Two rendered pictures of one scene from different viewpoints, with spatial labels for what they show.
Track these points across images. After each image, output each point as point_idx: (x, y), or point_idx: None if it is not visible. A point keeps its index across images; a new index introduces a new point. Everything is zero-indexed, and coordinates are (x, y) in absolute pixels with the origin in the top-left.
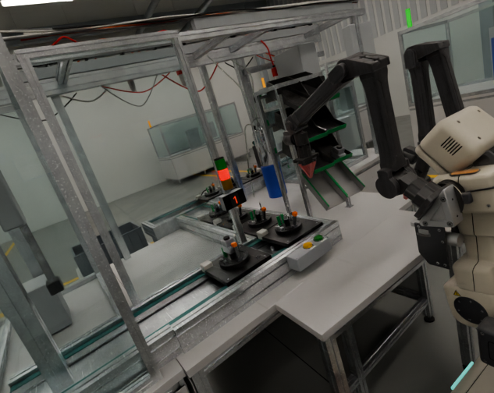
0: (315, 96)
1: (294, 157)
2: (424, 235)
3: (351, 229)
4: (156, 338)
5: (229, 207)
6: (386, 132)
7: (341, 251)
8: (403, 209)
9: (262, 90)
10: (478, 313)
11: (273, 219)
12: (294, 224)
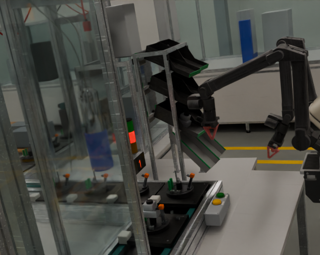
0: (241, 70)
1: (176, 122)
2: (312, 179)
3: (225, 189)
4: None
5: (136, 172)
6: (305, 102)
7: (233, 207)
8: (253, 170)
9: (146, 53)
10: None
11: (149, 186)
12: (190, 186)
